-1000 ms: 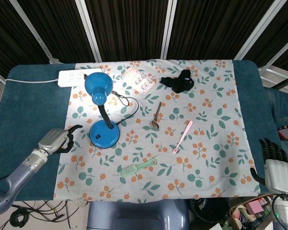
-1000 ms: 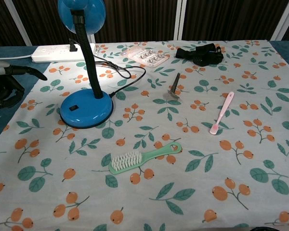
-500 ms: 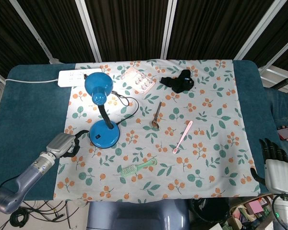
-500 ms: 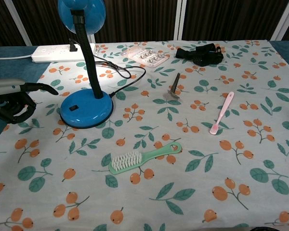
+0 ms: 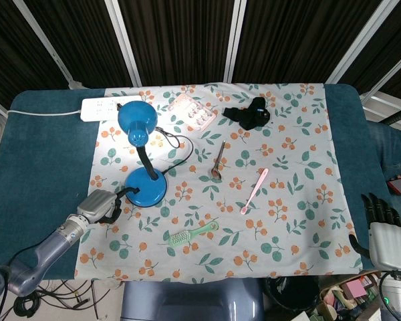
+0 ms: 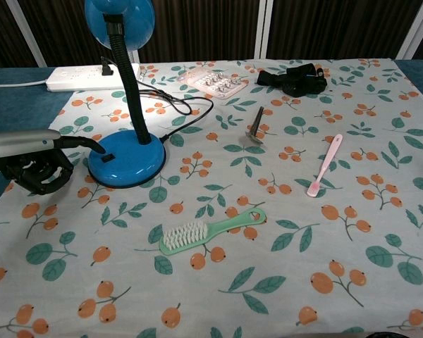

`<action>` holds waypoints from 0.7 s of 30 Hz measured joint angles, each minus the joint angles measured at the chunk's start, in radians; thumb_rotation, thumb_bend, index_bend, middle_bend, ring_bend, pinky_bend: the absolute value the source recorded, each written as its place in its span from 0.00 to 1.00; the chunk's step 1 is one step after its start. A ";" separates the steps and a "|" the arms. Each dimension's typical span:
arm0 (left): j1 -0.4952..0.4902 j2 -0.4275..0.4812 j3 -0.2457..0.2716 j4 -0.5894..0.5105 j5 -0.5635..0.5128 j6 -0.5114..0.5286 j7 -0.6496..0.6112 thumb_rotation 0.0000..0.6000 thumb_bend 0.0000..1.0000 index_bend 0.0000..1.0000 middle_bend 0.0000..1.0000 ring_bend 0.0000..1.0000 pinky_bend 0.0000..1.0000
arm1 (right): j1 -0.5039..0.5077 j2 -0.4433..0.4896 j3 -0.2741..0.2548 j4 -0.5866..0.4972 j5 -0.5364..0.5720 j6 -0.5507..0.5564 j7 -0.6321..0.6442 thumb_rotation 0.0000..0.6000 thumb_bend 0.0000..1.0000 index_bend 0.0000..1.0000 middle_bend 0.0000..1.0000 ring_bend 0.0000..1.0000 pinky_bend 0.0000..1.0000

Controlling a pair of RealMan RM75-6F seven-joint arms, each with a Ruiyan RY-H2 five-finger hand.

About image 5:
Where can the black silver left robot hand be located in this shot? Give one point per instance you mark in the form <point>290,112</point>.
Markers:
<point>97,204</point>

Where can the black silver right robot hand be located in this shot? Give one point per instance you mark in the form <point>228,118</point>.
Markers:
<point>389,244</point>

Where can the blue desk lamp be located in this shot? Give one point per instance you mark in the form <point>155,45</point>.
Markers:
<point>147,190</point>

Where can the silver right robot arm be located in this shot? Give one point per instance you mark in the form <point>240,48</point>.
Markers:
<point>399,294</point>

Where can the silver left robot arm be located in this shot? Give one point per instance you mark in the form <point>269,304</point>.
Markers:
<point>50,247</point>

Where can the cardboard box with clutter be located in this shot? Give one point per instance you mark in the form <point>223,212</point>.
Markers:
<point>347,291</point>

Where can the teal table cover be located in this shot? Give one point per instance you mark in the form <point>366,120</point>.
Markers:
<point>36,160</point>

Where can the green scrub brush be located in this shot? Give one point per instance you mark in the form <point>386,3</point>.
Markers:
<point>178,239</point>

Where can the white power strip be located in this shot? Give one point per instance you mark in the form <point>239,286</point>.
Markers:
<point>93,110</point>

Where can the person leg in jeans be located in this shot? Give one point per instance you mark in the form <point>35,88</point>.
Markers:
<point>394,147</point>

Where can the black waste bin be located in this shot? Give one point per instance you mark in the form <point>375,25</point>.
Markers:
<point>287,297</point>

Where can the metal spoon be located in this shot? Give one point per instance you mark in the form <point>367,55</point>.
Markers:
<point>216,172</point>

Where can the floral orange green tablecloth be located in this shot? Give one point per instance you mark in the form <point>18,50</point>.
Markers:
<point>220,240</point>

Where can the blue grey robot torso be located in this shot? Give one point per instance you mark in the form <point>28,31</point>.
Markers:
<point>187,301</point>

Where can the pink blister pack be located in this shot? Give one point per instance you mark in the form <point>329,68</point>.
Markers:
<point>194,112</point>

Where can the pink toothbrush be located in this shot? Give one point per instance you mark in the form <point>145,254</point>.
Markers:
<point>255,190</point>

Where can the white partition frame post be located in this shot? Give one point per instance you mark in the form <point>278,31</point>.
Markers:
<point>387,78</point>
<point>123,40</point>
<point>361,43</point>
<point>235,40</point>
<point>46,43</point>

